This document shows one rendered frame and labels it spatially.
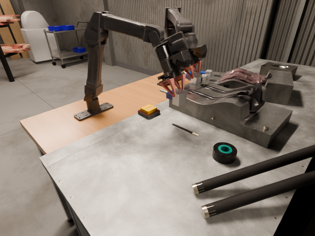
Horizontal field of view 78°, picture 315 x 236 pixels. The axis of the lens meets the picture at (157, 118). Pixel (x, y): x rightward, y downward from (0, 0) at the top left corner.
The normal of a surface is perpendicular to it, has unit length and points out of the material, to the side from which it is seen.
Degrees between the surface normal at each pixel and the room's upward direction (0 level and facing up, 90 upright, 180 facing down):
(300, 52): 90
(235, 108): 90
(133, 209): 0
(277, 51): 90
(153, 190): 0
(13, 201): 0
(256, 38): 90
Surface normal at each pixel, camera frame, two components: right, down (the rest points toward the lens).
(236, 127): -0.72, 0.36
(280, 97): -0.48, 0.45
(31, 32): 0.69, 0.35
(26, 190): -0.03, -0.87
